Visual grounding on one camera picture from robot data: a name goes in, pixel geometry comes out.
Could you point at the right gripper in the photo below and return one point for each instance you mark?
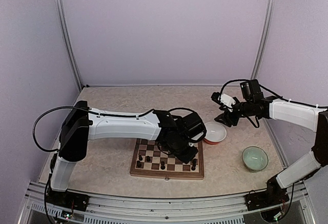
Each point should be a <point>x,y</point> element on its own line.
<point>227,118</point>

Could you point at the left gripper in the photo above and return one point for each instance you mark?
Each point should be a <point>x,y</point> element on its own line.
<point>185,158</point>

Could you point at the dark rook corner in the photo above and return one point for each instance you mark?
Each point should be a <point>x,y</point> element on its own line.
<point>193,167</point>

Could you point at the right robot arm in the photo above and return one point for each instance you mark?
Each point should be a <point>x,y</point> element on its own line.
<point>275,107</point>

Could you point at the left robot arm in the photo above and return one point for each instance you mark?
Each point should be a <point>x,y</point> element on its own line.
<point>84,123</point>

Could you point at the wooden chess board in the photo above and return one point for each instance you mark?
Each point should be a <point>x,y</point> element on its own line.
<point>175,169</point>

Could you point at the white and orange bowl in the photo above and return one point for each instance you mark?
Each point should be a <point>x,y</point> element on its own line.
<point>216,133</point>

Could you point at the dark pawn front right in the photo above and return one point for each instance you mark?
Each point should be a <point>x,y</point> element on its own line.
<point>194,161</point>

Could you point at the dark pawn front centre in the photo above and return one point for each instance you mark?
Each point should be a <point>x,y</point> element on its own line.
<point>162,165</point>

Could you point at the green glass bowl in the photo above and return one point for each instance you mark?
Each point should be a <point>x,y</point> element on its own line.
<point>255,158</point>

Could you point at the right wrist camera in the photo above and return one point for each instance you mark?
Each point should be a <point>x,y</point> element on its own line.
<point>224,101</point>

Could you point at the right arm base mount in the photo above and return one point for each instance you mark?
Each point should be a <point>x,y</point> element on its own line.
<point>263,199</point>

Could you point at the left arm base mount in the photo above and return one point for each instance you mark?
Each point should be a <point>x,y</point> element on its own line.
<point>69,200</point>

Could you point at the right aluminium post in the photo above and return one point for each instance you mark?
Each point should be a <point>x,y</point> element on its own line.
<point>263,39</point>

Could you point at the aluminium post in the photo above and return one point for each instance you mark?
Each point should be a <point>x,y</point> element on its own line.
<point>263,39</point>
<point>68,45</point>

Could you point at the aluminium front rail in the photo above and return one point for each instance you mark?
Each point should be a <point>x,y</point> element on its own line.
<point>103,208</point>

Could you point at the left aluminium post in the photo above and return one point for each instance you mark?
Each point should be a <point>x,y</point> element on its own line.
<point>68,45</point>

